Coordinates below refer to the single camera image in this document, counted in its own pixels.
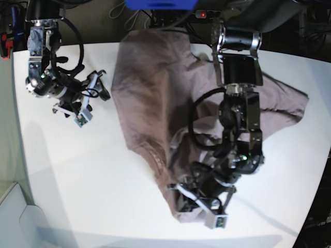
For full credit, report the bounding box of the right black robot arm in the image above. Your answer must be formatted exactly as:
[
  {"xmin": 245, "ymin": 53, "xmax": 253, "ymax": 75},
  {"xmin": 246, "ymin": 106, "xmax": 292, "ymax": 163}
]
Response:
[{"xmin": 25, "ymin": 1, "xmax": 111, "ymax": 127}]

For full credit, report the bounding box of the blue plastic box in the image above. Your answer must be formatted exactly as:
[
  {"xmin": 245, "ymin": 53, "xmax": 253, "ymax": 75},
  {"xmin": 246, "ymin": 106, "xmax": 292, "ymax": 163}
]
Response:
[{"xmin": 125, "ymin": 0, "xmax": 198, "ymax": 10}]

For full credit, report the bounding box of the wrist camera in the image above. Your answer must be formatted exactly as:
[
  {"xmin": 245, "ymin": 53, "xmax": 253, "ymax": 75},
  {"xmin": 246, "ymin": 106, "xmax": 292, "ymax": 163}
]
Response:
[
  {"xmin": 74, "ymin": 108, "xmax": 93, "ymax": 128},
  {"xmin": 205, "ymin": 213, "xmax": 228, "ymax": 229}
]

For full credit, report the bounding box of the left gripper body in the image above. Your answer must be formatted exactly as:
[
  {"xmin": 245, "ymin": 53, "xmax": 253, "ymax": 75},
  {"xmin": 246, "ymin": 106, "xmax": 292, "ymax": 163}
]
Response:
[{"xmin": 167, "ymin": 162, "xmax": 237, "ymax": 214}]

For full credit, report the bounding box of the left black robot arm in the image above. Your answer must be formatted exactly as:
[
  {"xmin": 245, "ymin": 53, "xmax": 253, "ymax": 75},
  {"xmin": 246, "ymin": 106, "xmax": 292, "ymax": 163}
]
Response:
[{"xmin": 169, "ymin": 1, "xmax": 309, "ymax": 215}]

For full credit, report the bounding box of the red and black clamp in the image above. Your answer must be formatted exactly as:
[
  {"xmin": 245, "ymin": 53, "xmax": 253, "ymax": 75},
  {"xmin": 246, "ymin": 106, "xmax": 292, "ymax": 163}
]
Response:
[{"xmin": 1, "ymin": 33, "xmax": 13, "ymax": 60}]

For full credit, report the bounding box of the mauve t-shirt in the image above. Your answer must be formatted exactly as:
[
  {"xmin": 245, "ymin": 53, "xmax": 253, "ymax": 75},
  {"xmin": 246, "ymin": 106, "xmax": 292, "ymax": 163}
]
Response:
[{"xmin": 111, "ymin": 30, "xmax": 309, "ymax": 223}]

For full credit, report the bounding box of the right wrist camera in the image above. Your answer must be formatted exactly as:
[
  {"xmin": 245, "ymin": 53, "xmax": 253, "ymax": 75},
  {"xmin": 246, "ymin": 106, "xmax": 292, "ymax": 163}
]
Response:
[{"xmin": 74, "ymin": 108, "xmax": 93, "ymax": 128}]

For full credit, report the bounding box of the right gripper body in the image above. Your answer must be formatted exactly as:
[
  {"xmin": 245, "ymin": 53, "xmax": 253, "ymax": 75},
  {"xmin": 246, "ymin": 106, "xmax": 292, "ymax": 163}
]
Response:
[{"xmin": 51, "ymin": 70, "xmax": 106, "ymax": 118}]

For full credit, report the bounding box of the grey rounded bin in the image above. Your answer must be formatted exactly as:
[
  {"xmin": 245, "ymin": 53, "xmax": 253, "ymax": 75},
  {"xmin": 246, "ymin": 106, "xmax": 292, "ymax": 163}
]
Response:
[{"xmin": 1, "ymin": 183, "xmax": 53, "ymax": 247}]

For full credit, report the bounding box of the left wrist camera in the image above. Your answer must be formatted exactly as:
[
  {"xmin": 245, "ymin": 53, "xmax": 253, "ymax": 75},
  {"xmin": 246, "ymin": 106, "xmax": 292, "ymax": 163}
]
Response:
[{"xmin": 205, "ymin": 213, "xmax": 228, "ymax": 229}]

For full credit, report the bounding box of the black power strip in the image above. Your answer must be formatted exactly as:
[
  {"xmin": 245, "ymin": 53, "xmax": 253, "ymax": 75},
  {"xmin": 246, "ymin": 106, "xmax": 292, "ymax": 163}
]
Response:
[{"xmin": 194, "ymin": 10, "xmax": 222, "ymax": 20}]

